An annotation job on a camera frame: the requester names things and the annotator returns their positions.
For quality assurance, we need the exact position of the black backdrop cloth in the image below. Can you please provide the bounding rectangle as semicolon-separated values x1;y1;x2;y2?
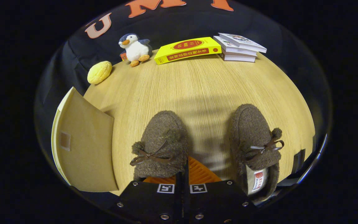
34;0;333;187

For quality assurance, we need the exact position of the beige fabric storage box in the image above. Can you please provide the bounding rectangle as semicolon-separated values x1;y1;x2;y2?
51;86;119;192

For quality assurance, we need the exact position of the penguin plush toy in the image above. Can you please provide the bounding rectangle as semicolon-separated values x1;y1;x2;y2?
118;33;152;67

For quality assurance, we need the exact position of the brown fuzzy shoe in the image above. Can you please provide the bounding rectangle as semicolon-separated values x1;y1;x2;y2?
230;104;285;202
130;110;189;181

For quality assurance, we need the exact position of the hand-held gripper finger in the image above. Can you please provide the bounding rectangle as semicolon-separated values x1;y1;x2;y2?
109;170;184;223
184;156;257;223

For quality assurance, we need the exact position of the yellow book with red circle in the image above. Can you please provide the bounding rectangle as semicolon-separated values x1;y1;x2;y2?
154;37;222;65

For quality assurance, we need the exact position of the yellow round bread toy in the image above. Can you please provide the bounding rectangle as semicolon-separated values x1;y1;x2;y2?
87;61;112;85

